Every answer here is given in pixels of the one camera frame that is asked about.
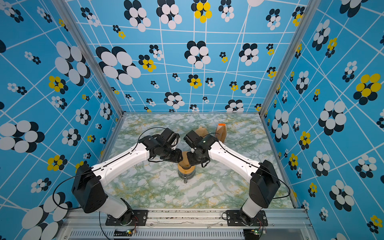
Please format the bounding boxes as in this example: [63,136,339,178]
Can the green circuit board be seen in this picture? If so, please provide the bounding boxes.
[114,230,137,237]
[243,229,263,240]

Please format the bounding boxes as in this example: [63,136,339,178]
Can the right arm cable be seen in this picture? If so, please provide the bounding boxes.
[200,132,292,200]

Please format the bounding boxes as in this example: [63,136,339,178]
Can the orange coffee filter box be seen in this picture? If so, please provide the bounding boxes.
[215,124,227,143]

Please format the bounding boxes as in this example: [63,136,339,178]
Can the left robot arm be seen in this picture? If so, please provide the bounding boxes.
[72,128,183,225]

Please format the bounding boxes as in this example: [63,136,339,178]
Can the wooden ring holder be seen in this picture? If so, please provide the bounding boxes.
[178,166,196,176]

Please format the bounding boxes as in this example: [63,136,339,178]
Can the grey glass pitcher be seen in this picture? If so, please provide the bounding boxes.
[179,173,195,184]

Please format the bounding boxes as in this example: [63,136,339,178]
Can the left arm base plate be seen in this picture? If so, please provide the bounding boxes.
[105,210,149,227]

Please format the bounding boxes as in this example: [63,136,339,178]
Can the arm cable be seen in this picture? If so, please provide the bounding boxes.
[200,132,292,200]
[52,126,169,211]

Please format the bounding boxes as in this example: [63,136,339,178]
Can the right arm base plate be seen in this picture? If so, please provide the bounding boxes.
[225,210,269,228]

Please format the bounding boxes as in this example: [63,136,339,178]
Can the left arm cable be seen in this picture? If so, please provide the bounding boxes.
[52,126,169,211]

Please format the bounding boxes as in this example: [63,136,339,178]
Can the aluminium front rail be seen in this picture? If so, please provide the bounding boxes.
[57,209,318,240]

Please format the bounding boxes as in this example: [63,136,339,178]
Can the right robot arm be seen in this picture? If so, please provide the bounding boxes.
[184,131,281,226]

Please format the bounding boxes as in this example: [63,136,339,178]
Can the left green circuit board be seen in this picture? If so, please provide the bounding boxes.
[114,230,137,237]

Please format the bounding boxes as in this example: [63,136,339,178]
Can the right green circuit board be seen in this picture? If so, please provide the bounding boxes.
[243,229,263,240]

